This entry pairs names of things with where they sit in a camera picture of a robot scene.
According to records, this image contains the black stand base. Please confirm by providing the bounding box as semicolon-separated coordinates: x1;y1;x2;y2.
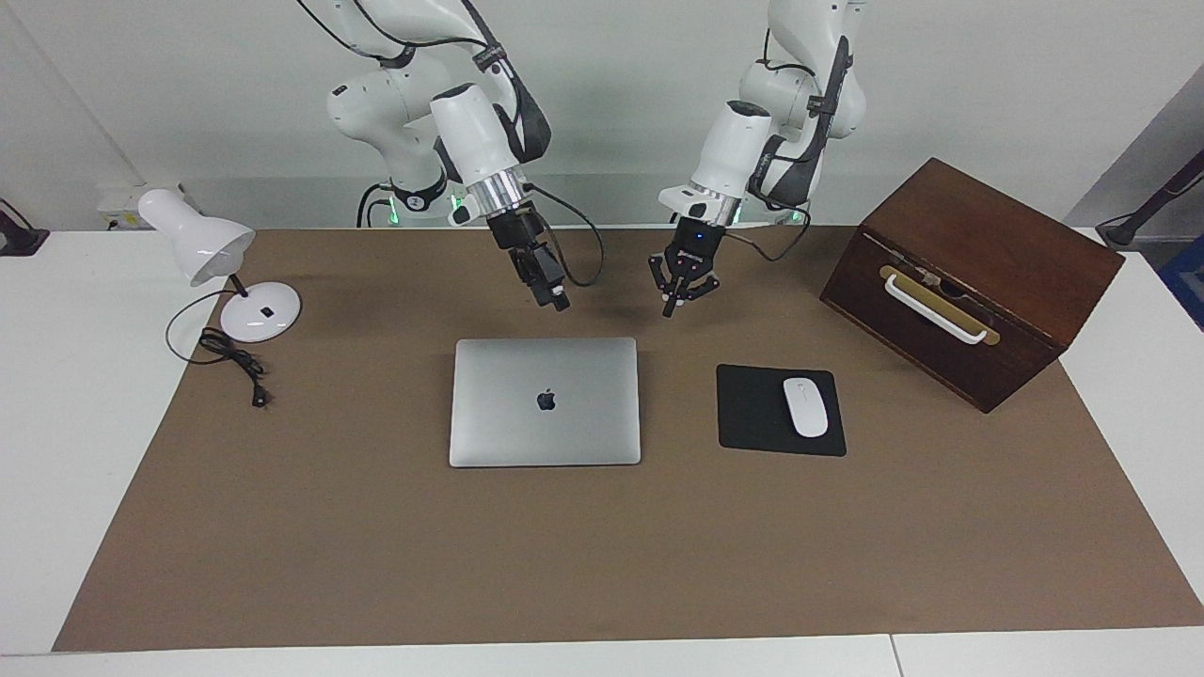
1096;149;1204;250

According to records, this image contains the white wall power outlet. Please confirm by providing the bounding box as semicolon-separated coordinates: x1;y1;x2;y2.
97;183;184;231

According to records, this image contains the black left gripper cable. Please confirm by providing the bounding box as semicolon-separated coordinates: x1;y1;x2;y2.
717;28;852;266

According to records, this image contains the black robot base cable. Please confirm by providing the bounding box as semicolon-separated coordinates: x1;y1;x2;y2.
356;181;392;228

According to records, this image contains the brown table mat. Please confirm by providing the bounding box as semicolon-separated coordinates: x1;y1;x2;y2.
52;226;1204;653

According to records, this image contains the black lamp power cable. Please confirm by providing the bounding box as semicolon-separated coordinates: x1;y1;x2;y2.
166;290;272;409

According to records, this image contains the silver grey laptop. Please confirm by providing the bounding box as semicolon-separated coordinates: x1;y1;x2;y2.
449;337;642;469

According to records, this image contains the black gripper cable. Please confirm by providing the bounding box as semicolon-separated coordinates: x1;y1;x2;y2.
717;28;852;266
296;0;606;289

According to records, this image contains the white box handle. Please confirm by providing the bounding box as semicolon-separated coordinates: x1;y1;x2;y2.
884;274;989;345

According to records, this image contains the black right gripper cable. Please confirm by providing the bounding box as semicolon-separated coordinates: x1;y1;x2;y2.
296;0;606;289

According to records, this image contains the black table clamp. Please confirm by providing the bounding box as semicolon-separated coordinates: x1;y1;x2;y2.
0;199;50;257

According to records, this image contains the white desk lamp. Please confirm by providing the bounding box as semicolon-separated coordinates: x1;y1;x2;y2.
137;188;303;344

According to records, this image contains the black mouse pad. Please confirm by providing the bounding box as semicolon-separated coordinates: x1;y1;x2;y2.
716;364;848;458

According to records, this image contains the gold handle plate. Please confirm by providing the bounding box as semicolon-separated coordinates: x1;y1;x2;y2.
879;265;1001;347

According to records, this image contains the dark brown wooden box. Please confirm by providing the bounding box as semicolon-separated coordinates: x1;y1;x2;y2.
819;157;1126;415

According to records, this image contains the blue crate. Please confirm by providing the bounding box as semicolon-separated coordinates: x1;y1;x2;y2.
1159;233;1204;332

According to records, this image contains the white computer mouse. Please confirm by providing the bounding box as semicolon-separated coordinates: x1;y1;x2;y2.
783;377;830;439

